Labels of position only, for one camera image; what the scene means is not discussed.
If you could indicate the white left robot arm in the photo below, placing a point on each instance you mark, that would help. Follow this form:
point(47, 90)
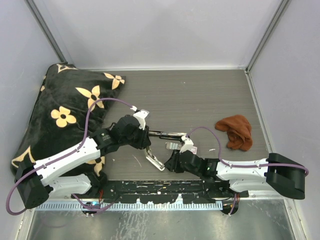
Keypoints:
point(45, 178)

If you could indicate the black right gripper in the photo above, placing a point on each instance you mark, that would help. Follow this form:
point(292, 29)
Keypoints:
point(172, 164)

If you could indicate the black stapler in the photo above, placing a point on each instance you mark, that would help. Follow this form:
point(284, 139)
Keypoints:
point(173, 136)

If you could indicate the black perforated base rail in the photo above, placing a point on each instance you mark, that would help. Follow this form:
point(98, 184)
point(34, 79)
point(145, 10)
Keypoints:
point(160, 191)

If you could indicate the orange brown cloth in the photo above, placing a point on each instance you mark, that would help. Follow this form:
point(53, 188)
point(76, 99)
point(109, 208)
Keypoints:
point(239, 132)

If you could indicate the black floral cushion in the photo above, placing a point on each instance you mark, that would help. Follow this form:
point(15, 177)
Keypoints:
point(69, 100)

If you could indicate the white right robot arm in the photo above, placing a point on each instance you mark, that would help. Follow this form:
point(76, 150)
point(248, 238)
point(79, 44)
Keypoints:
point(275, 173)

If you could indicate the red white staple box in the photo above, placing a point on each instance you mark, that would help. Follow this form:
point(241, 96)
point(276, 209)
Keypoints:
point(177, 146)

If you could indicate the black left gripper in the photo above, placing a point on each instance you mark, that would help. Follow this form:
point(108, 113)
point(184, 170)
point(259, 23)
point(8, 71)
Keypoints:
point(144, 140)

